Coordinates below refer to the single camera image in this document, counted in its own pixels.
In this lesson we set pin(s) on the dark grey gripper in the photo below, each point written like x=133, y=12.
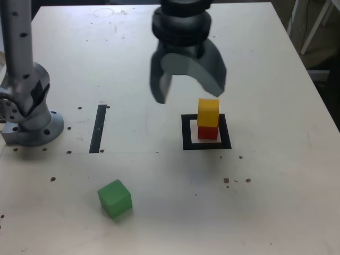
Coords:
x=180, y=48

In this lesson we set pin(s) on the yellow cube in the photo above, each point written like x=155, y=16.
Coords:
x=208, y=112

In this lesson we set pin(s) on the red cube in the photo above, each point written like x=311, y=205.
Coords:
x=207, y=132

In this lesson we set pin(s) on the green cube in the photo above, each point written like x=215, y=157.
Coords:
x=114, y=199

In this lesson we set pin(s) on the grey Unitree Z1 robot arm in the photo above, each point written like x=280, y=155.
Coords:
x=26, y=87

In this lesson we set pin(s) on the black tape square outline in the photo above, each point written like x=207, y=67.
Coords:
x=186, y=132

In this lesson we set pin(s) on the black tape strip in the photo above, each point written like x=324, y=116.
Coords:
x=97, y=132

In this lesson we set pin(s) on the white metal frame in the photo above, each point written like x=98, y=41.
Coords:
x=316, y=26

